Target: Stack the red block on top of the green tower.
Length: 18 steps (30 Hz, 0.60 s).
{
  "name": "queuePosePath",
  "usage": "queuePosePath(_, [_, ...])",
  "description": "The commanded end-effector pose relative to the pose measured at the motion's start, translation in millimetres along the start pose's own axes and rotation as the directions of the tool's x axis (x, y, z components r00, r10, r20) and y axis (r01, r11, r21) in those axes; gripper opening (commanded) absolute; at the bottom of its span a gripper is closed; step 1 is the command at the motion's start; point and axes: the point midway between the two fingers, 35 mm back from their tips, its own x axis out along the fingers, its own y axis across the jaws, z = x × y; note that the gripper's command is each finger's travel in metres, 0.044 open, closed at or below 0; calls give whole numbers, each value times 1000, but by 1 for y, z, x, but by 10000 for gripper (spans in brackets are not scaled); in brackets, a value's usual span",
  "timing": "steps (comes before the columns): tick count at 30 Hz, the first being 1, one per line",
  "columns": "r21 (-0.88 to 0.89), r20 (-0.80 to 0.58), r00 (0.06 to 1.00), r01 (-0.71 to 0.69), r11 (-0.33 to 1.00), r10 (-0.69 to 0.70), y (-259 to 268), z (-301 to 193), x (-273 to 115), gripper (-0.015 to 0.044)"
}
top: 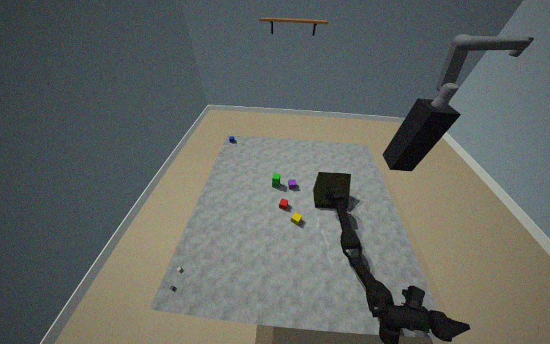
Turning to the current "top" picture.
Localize red block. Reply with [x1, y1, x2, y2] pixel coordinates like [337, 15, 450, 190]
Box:
[279, 199, 288, 210]

